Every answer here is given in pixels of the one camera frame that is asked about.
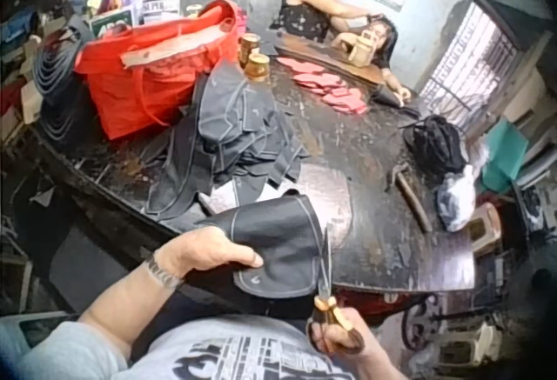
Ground person's left hand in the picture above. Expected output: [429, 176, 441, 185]
[154, 225, 265, 288]

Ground person's right hand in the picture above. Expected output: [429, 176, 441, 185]
[310, 320, 406, 380]

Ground orange handled scissors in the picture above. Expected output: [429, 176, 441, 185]
[305, 226, 367, 356]

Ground dark denim stitched piece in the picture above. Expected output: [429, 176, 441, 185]
[182, 194, 332, 302]

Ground white plastic bag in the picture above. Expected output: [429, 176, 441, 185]
[436, 163, 479, 234]

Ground beige plastic stool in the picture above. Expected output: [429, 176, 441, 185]
[468, 203, 505, 256]

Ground black plastic bag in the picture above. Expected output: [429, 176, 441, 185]
[401, 114, 470, 177]

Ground pile of dark denim pieces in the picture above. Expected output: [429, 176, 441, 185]
[144, 58, 311, 221]

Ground black cloth piece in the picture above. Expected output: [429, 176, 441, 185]
[369, 88, 422, 121]

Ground pile of pink cut pieces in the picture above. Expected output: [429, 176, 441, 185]
[277, 55, 372, 117]

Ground wooden board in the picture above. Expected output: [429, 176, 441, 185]
[273, 33, 387, 90]

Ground wooden mug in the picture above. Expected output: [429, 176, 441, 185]
[347, 31, 378, 69]

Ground window metal grille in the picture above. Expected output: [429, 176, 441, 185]
[419, 1, 520, 134]

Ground red fabric bag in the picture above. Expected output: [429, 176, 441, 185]
[73, 0, 252, 142]

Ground brown cardboard strip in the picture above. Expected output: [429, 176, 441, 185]
[119, 26, 237, 70]

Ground stack of black rubber strips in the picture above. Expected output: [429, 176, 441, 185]
[31, 26, 96, 147]

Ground white cardboard box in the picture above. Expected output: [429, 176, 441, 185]
[140, 0, 189, 25]

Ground green cardboard box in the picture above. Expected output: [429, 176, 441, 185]
[88, 7, 134, 38]

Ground purple cardboard box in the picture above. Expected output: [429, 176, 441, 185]
[99, 0, 147, 17]

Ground wooden handled hammer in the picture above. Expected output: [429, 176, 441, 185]
[386, 162, 434, 234]

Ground silver wrist bracelet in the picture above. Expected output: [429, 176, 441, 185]
[144, 250, 185, 290]

